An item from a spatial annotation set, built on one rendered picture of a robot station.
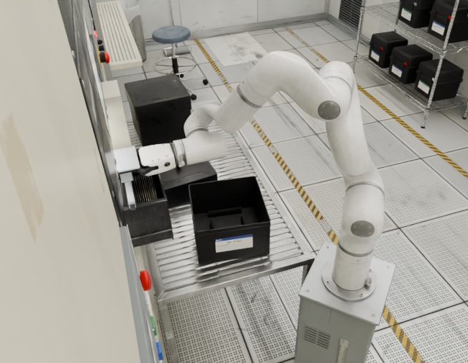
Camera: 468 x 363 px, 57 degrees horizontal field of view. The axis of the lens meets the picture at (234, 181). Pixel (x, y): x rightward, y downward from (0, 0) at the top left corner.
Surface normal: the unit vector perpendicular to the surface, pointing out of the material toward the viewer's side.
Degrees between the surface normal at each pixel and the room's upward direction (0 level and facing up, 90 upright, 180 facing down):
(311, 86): 59
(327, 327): 90
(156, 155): 5
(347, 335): 90
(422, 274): 0
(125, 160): 1
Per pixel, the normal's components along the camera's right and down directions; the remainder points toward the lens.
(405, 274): -0.04, -0.78
